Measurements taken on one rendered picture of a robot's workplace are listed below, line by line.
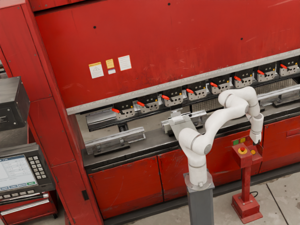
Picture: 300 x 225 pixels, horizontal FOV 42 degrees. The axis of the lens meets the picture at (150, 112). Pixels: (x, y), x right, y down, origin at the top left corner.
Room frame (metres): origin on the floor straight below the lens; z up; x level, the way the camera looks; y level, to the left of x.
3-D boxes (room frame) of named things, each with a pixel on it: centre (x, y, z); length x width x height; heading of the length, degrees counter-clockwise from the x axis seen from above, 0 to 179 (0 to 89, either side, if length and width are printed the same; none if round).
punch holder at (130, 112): (2.45, 0.20, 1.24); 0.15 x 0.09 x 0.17; 99
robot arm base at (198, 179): (1.79, -0.25, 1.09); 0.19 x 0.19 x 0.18
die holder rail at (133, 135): (2.44, 0.32, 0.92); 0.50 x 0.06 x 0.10; 99
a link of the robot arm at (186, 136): (1.82, -0.23, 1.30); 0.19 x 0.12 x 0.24; 36
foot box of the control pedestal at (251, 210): (2.20, -0.74, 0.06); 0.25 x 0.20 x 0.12; 12
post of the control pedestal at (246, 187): (2.23, -0.73, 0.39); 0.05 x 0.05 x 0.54; 12
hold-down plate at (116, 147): (2.37, 0.36, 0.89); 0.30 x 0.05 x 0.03; 99
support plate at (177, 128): (2.37, -0.24, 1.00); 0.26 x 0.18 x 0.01; 9
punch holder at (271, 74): (2.63, -0.99, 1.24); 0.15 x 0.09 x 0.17; 99
